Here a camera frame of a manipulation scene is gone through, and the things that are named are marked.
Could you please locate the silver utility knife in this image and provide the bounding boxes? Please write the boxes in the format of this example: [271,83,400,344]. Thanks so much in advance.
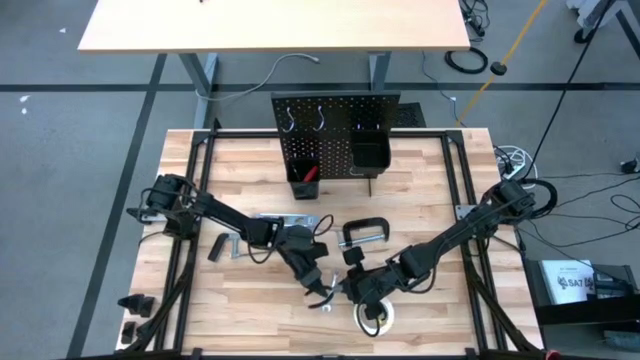
[256,213,321,229]

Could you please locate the grey rolling stand base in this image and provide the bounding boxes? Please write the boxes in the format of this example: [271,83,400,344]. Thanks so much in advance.
[566,0,640,46]

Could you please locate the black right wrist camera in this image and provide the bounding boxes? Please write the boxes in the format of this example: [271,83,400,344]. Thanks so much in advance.
[367,272,399,302]

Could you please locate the black C-clamp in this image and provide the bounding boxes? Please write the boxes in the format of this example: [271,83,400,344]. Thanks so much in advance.
[337,216,392,250]

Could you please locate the small black printed part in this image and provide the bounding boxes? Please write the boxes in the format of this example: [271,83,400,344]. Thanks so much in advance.
[119,320,138,346]

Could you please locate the tall black pegboard bin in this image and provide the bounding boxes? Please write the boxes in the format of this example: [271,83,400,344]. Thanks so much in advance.
[285,158,322,201]

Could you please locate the black storage box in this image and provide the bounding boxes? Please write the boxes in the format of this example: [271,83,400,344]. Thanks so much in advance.
[528,258,640,328]

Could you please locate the black perforated floor mat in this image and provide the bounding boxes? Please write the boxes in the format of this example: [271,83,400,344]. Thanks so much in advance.
[394,101,428,129]

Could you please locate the white printed booklet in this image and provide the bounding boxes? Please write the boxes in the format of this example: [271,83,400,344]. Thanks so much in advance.
[540,258,598,307]

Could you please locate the white masking tape roll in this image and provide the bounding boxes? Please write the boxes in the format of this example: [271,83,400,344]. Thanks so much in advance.
[352,297,397,338]

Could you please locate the black metal pegboard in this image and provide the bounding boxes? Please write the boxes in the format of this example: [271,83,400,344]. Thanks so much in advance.
[270,90,402,198]

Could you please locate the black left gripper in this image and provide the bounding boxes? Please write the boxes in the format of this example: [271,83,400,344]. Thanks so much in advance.
[294,252,332,301]

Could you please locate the light wood desk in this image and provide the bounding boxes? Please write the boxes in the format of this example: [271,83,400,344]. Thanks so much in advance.
[77,0,472,130]

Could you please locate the black coiled cable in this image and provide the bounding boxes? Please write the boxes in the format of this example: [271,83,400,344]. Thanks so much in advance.
[443,45,490,76]

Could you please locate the large black printed part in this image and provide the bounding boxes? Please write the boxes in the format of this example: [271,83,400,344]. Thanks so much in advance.
[116,293,157,319]

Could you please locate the grey floor cable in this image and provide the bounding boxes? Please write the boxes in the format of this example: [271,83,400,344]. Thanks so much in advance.
[193,52,322,103]

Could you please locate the wide black pegboard bin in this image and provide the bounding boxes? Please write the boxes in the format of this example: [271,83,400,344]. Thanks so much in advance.
[349,129,393,178]

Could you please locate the white cable bundle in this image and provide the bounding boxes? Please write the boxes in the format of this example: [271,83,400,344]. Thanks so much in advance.
[493,144,540,180]

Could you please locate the yellow hanging strap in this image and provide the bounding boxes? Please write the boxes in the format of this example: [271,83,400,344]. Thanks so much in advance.
[454,0,551,128]

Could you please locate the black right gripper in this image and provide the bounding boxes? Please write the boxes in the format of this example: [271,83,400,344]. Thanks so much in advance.
[333,248,401,321]

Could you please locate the black-handled pliers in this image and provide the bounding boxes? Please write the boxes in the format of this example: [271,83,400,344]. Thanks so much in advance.
[305,284,336,311]

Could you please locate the black aluminium table frame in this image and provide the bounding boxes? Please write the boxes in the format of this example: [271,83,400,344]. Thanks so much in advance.
[115,117,549,360]

